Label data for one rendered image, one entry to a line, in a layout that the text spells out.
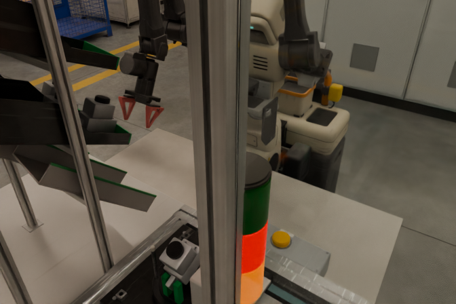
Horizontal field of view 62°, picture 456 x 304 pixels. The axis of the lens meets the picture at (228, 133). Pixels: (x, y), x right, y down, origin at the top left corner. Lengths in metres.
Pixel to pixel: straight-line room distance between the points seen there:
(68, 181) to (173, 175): 0.52
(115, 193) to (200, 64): 0.62
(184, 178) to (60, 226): 0.38
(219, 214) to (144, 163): 1.01
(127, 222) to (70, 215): 0.17
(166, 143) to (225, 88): 1.15
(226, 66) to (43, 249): 0.92
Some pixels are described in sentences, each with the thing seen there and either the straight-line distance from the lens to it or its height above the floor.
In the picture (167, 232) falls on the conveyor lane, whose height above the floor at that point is 0.96.
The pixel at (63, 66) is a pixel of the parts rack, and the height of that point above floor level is 1.39.
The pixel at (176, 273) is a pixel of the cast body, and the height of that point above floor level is 1.05.
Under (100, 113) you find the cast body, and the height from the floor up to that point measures 1.25.
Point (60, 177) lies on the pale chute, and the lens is 0.75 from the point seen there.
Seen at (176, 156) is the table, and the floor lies 0.86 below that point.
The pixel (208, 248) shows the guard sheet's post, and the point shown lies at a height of 1.36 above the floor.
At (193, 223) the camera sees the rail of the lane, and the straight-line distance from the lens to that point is 0.91.
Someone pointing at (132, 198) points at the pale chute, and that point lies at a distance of 0.87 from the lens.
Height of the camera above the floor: 1.61
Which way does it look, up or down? 32 degrees down
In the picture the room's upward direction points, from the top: straight up
